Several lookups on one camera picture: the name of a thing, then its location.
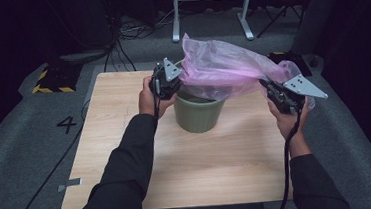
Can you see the person's right hand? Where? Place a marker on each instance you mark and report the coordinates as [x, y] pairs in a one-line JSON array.
[[290, 124]]

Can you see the grey curtain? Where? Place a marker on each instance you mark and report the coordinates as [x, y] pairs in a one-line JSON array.
[[320, 10]]

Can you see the pink plastic bag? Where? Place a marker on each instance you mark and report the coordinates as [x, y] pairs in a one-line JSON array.
[[227, 67]]

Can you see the black tripod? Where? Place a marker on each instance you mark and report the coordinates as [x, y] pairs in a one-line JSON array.
[[281, 8]]

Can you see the grey tape strip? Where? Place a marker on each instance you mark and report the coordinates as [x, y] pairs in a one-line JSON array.
[[70, 184]]

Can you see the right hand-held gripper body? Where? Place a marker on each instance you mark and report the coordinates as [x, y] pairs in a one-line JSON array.
[[290, 99]]

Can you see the green ribbed trash bin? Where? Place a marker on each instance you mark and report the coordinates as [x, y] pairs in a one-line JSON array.
[[196, 117]]

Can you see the person's left hand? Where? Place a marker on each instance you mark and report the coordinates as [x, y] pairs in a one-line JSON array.
[[148, 102]]

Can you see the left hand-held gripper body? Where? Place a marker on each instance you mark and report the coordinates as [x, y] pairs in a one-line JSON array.
[[166, 82]]

